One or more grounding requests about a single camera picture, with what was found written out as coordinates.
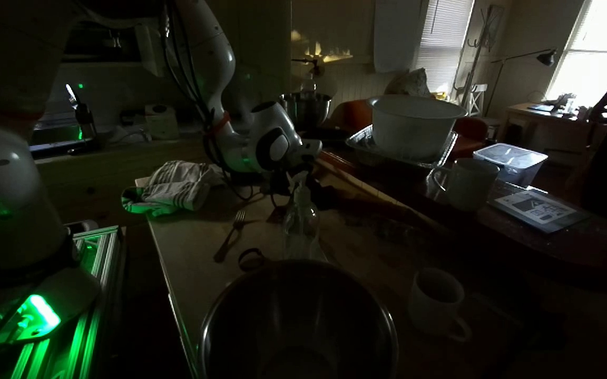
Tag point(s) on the long wooden stick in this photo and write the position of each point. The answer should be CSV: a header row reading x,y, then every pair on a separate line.
x,y
381,195

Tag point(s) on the aluminium rail frame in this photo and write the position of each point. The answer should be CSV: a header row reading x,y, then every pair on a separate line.
x,y
95,260

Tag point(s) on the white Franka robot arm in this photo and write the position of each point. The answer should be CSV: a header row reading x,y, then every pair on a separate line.
x,y
10,202

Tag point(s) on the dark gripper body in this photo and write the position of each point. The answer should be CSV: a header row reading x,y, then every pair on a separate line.
x,y
302,161

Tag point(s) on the clear plastic container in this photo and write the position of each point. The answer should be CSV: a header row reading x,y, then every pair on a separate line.
x,y
511,161

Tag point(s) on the steel mixing bowl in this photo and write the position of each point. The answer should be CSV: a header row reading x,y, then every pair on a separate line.
x,y
310,108

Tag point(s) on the wooden desk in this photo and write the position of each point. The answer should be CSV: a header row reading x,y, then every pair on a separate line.
x,y
557,128

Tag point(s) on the dark bottle with light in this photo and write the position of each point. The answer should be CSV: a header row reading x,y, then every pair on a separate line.
x,y
80,111

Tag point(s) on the large white mug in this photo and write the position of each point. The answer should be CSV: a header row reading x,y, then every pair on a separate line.
x,y
468,184

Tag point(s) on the clear glass bottle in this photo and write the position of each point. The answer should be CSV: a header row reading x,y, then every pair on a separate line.
x,y
302,228

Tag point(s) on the orange round object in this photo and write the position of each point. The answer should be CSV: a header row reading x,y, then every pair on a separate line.
x,y
358,116

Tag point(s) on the red bowl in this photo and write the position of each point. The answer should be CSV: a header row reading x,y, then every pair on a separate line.
x,y
474,134

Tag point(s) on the small white mug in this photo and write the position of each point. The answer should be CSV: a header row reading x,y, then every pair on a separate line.
x,y
436,299

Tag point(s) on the big white bowl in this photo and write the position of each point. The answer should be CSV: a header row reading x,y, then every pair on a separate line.
x,y
411,126

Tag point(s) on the large steel pot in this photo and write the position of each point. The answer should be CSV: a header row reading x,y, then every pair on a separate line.
x,y
295,323

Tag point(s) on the crumpled white cloth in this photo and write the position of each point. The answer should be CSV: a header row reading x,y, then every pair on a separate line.
x,y
173,186

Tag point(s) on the metal spoon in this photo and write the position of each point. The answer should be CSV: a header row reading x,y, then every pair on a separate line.
x,y
231,238

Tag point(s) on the golden candle ornament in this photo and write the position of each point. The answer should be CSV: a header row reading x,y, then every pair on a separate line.
x,y
318,58

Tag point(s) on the desk lamp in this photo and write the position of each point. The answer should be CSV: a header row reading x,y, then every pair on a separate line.
x,y
547,55

